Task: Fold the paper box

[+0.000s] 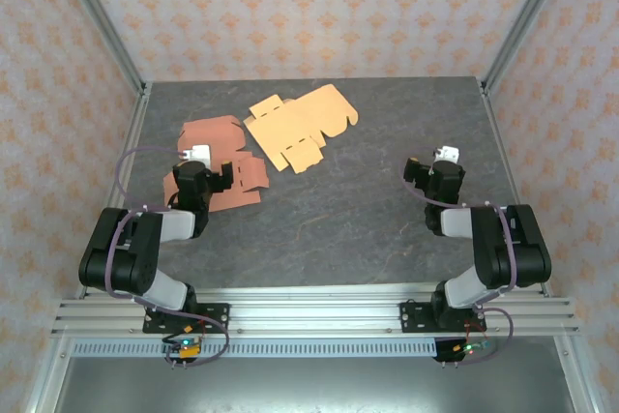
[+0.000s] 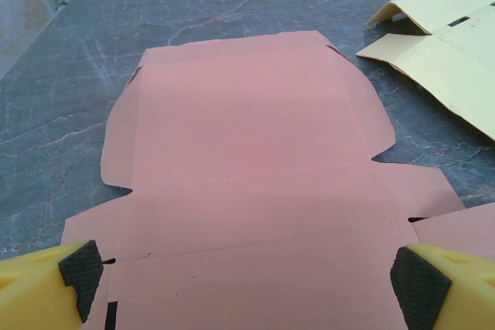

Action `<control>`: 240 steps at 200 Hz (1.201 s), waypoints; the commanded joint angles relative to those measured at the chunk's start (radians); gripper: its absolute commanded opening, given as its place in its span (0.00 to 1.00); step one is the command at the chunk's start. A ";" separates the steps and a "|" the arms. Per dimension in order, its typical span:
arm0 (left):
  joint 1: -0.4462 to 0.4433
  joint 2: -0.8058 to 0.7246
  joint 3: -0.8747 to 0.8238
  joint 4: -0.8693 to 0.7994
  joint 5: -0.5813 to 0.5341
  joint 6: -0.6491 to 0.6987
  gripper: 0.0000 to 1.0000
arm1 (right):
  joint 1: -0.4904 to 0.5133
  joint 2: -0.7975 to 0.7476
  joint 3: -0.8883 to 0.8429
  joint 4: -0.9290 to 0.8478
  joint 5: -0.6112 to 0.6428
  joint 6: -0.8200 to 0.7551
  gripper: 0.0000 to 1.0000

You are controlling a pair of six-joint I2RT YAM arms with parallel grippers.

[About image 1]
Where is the aluminium mounting rail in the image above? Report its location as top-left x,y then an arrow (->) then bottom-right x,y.
50,286 -> 581,337

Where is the aluminium table side rail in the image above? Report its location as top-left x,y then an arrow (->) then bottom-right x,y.
478,78 -> 552,298
74,81 -> 154,301

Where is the aluminium frame post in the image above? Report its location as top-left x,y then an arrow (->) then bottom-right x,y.
50,0 -> 149,95
481,0 -> 575,95

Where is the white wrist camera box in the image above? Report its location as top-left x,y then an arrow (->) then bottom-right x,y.
431,144 -> 460,165
182,143 -> 213,167

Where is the pink paper box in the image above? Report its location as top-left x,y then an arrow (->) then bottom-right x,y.
162,114 -> 271,214

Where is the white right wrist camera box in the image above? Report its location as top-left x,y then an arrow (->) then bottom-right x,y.
431,144 -> 460,165

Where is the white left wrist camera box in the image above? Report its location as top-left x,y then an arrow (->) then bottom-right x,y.
182,143 -> 213,167

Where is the slotted grey cable duct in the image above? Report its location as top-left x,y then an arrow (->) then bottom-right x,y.
71,339 -> 533,359

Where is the yellow paper box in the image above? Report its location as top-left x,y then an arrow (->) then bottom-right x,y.
243,83 -> 360,176

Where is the grey metal sheet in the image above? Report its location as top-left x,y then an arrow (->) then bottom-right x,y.
50,356 -> 579,413

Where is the small circuit board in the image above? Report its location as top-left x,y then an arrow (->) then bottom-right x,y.
163,335 -> 204,362
452,339 -> 492,359

